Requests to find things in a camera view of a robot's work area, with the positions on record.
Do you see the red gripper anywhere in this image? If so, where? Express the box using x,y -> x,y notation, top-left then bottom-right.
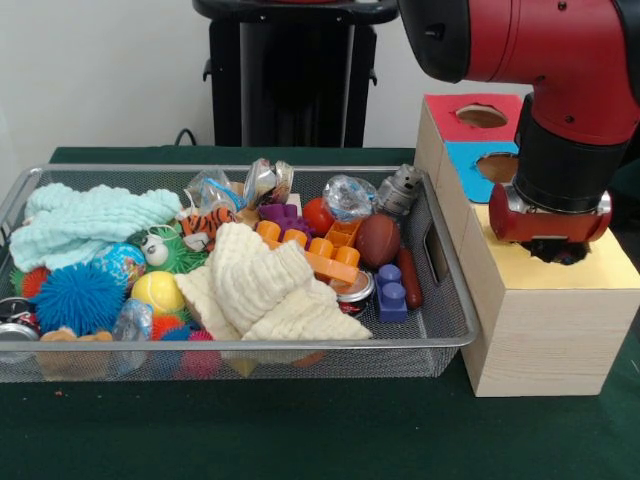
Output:
488,183 -> 613,246

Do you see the cream muslin cloth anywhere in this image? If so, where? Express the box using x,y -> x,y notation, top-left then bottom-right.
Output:
172,222 -> 374,342

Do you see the wooden box with three holes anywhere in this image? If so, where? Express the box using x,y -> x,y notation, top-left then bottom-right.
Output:
413,92 -> 640,399

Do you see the silver toy robot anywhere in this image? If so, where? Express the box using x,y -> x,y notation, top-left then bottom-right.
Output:
373,163 -> 424,222

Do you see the brown toy football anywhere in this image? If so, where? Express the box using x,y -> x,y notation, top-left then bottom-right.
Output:
355,213 -> 403,269

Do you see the crumpled clear plastic packet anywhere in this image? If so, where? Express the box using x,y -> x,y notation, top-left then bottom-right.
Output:
322,174 -> 378,225

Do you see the orange toy building block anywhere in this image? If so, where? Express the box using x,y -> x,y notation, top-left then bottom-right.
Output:
255,218 -> 364,286

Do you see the dark green tablecloth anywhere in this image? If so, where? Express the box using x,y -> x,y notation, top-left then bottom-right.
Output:
0,146 -> 640,480

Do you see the tiger plush toy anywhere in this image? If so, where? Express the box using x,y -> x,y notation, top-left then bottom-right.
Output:
179,205 -> 237,252

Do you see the yellow tennis ball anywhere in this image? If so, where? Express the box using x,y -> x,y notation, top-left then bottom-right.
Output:
129,271 -> 186,317

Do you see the globe print ball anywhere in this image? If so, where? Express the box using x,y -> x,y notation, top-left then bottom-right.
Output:
92,243 -> 149,294

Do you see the mint green muslin cloth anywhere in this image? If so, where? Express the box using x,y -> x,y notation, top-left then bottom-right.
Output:
8,182 -> 184,274

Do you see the blue spiky rubber ball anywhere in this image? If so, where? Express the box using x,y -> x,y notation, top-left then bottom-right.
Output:
30,262 -> 127,337

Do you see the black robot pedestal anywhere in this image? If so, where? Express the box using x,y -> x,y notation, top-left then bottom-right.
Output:
192,0 -> 402,148

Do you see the silver wire mesh bin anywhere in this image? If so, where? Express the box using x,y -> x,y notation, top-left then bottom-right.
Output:
0,163 -> 481,385

